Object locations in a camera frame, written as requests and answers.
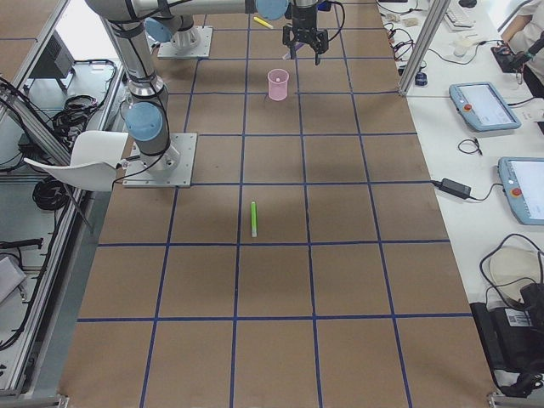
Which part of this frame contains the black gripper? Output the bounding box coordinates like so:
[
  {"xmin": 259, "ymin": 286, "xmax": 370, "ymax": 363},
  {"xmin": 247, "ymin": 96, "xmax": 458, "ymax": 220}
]
[{"xmin": 282, "ymin": 6, "xmax": 328, "ymax": 65}]

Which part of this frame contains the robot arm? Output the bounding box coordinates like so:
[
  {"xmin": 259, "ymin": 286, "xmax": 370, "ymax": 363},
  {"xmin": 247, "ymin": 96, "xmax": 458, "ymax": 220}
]
[{"xmin": 87, "ymin": 1, "xmax": 329, "ymax": 109}]

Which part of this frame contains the pink mesh cup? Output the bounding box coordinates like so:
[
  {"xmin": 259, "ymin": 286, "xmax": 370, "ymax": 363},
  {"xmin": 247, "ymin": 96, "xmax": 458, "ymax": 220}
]
[{"xmin": 267, "ymin": 68, "xmax": 290, "ymax": 101}]

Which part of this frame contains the yellow marker pen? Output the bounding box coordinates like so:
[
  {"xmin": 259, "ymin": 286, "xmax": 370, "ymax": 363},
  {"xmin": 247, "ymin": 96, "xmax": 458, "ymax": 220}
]
[{"xmin": 252, "ymin": 16, "xmax": 274, "ymax": 30}]

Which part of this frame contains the green marker pen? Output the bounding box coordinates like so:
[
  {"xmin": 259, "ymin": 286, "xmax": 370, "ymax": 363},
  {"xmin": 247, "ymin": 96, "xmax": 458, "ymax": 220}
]
[{"xmin": 250, "ymin": 201, "xmax": 258, "ymax": 238}]

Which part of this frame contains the far teach pendant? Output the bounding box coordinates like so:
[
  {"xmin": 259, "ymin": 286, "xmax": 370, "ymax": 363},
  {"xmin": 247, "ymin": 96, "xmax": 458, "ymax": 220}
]
[{"xmin": 449, "ymin": 82, "xmax": 521, "ymax": 132}]

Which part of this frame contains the teach pendant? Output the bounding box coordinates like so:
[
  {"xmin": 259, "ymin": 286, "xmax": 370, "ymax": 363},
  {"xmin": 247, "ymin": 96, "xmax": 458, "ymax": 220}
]
[
  {"xmin": 449, "ymin": 82, "xmax": 521, "ymax": 132},
  {"xmin": 498, "ymin": 156, "xmax": 543, "ymax": 225}
]

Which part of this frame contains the black power adapter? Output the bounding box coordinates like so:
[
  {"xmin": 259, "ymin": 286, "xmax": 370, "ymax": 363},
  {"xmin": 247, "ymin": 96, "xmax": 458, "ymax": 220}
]
[{"xmin": 430, "ymin": 178, "xmax": 502, "ymax": 201}]

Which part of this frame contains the person in white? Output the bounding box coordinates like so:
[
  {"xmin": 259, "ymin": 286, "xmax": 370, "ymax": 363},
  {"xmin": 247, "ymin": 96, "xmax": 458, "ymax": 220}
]
[{"xmin": 501, "ymin": 1, "xmax": 543, "ymax": 98}]

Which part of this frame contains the white chair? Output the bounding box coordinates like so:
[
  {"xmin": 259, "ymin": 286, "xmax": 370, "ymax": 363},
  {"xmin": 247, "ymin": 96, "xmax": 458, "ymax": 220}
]
[{"xmin": 23, "ymin": 130, "xmax": 131, "ymax": 235}]

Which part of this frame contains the near teach pendant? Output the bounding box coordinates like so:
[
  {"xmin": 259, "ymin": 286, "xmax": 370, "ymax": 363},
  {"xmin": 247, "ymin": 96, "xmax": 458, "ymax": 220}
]
[{"xmin": 498, "ymin": 156, "xmax": 543, "ymax": 225}]

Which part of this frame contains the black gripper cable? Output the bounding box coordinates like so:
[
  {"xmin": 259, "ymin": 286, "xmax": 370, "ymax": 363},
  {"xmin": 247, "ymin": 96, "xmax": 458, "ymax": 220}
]
[{"xmin": 318, "ymin": 0, "xmax": 346, "ymax": 43}]

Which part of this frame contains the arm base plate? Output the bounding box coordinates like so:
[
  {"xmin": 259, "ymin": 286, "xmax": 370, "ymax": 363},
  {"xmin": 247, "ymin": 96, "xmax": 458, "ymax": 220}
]
[
  {"xmin": 157, "ymin": 25, "xmax": 213, "ymax": 60},
  {"xmin": 122, "ymin": 133, "xmax": 197, "ymax": 188}
]

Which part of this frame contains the aluminium frame post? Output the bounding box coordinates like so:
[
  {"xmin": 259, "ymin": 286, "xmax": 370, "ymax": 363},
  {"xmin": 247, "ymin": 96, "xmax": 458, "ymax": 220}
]
[{"xmin": 399, "ymin": 0, "xmax": 451, "ymax": 96}]

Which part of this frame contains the small black cable loop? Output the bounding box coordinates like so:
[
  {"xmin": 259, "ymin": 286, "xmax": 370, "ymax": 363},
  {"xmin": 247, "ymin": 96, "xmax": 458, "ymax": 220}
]
[{"xmin": 457, "ymin": 137, "xmax": 484, "ymax": 156}]

